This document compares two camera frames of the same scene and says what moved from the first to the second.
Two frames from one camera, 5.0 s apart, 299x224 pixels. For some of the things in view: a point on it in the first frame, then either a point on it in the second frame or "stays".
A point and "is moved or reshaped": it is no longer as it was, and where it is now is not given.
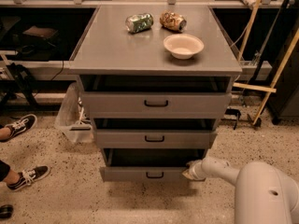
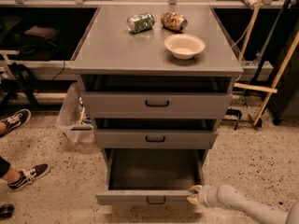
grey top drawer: x=156 y=105 stays
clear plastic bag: x=72 y=119 stays
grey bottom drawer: x=148 y=164 is moved or reshaped
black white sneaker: x=28 y=176 stays
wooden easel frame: x=270 y=90 stays
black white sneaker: x=21 y=126 → x=16 y=120
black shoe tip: x=6 y=211 stays
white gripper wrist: x=197 y=171 → x=206 y=195
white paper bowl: x=183 y=46 stays
